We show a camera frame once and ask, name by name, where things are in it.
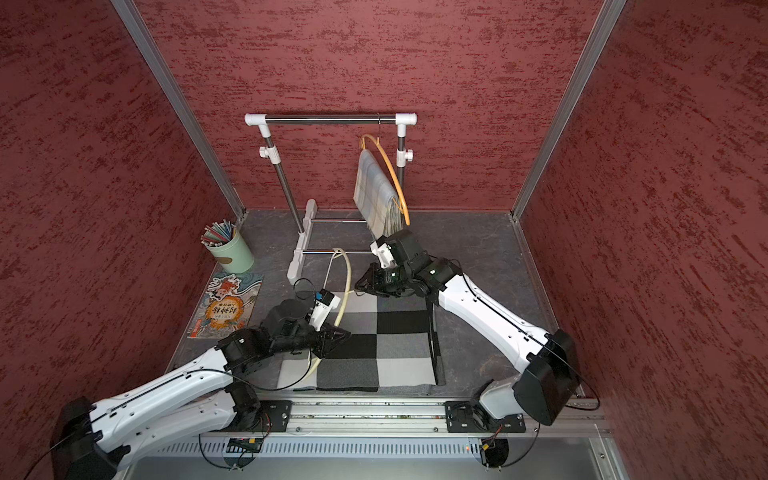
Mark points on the black grey white checked scarf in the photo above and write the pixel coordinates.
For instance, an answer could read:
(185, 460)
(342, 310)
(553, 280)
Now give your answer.
(393, 346)

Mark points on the colourful illustrated booklet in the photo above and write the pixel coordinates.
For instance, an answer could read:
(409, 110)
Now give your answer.
(225, 306)

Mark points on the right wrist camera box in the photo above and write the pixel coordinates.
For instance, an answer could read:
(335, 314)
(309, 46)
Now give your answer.
(382, 251)

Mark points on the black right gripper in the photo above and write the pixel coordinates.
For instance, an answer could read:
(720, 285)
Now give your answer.
(374, 280)

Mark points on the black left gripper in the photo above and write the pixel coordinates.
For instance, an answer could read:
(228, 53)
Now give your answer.
(326, 340)

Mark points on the white and steel clothes rack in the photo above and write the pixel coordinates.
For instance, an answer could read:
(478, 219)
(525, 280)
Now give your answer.
(307, 162)

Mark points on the blue cream plaid fringed scarf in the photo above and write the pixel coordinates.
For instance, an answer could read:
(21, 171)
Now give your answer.
(376, 198)

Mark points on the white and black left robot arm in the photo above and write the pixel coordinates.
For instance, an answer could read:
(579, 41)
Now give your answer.
(96, 440)

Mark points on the green cup with pencils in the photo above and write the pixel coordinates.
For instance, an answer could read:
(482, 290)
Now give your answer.
(225, 242)

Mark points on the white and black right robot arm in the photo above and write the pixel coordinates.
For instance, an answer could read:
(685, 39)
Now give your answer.
(546, 363)

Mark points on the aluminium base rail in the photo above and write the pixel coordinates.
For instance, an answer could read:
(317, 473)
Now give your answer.
(424, 417)

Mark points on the orange wooden hanger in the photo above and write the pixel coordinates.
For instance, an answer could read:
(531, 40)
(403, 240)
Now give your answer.
(403, 207)

